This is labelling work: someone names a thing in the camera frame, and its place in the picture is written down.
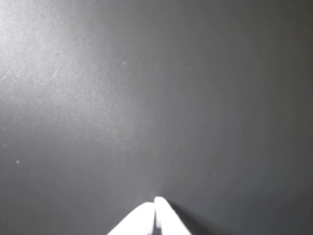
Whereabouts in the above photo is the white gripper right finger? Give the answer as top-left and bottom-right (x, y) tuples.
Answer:
(154, 196), (193, 235)

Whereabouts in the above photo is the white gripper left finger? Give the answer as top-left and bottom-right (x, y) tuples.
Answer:
(107, 202), (156, 235)

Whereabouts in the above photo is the dark grey table mat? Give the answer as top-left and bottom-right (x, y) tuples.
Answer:
(0, 0), (313, 235)

